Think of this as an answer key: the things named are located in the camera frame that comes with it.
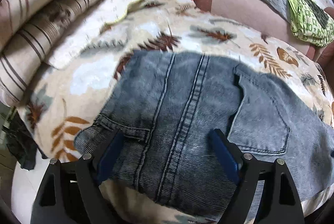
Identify grey blue denim pants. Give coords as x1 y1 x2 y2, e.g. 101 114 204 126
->
74 51 333 221

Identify black cloth beside bed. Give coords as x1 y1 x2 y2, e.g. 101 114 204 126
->
2 108 48 170

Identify beige leaf pattern blanket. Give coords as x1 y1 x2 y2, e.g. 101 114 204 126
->
16 0 334 224

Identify brown striped folded quilt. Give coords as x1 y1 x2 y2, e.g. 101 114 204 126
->
1 0 99 107

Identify green patterned cloth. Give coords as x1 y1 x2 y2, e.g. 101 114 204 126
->
288 0 333 47

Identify pink bed sheet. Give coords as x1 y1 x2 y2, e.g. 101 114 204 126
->
194 0 333 70

